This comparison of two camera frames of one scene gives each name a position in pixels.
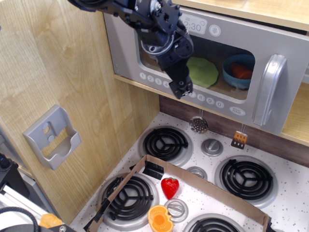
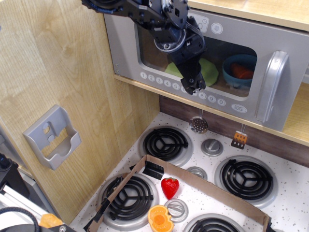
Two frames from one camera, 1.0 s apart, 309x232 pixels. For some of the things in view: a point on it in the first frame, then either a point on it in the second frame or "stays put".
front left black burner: (129, 210) stays put
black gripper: (174, 64) -> (187, 61)
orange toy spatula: (240, 138) stays put
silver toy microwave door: (253, 68) stays put
